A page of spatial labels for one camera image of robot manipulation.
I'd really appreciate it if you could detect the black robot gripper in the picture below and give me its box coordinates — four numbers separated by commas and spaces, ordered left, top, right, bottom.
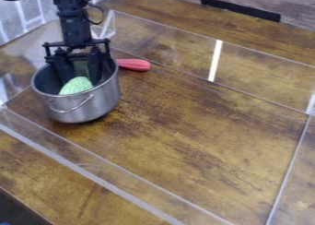
42, 0, 108, 86

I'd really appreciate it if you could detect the green bumpy toy vegetable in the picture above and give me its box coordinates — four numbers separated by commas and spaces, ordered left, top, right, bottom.
58, 77, 93, 95

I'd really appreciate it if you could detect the silver metal pot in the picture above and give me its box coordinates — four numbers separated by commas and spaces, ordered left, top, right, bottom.
31, 58, 120, 124

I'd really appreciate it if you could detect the red toy object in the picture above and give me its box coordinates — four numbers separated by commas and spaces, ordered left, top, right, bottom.
117, 59, 149, 71

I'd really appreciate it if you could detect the clear acrylic tray barrier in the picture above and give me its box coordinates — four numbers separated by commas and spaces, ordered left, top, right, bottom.
0, 11, 315, 225

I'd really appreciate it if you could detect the clear acrylic corner bracket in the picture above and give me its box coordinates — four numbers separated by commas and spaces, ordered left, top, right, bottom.
90, 10, 116, 39

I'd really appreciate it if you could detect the black cable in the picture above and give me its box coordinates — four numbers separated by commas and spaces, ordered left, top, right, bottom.
0, 0, 105, 26

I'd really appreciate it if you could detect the black wall slot strip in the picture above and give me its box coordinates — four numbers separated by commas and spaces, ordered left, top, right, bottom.
198, 0, 280, 22

